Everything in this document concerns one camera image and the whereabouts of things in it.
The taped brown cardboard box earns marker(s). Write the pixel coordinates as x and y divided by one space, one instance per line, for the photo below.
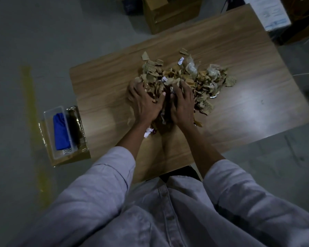
81 151

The clear plastic box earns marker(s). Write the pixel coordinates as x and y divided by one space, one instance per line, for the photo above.
67 153

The pile of cardboard paper scraps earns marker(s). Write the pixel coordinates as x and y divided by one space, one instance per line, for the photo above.
203 79

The light denim shirt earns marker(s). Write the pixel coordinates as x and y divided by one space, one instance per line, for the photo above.
170 216

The blue cloth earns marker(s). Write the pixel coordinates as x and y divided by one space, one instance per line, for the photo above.
61 131

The person's left forearm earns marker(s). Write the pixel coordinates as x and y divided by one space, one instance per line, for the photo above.
134 141

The black box with white label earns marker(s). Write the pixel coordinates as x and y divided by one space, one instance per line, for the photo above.
270 12

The wooden table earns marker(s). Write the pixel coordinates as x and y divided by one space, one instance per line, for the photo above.
247 113

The black trousers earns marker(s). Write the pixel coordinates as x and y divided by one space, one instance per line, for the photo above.
182 172

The person's right forearm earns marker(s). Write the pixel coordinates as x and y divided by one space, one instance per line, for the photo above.
200 149

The person's right hand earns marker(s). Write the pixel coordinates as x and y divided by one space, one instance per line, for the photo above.
182 105

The person's left hand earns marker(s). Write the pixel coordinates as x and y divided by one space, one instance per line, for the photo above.
145 102

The dark blue small box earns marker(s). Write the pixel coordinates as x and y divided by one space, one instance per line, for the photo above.
131 5

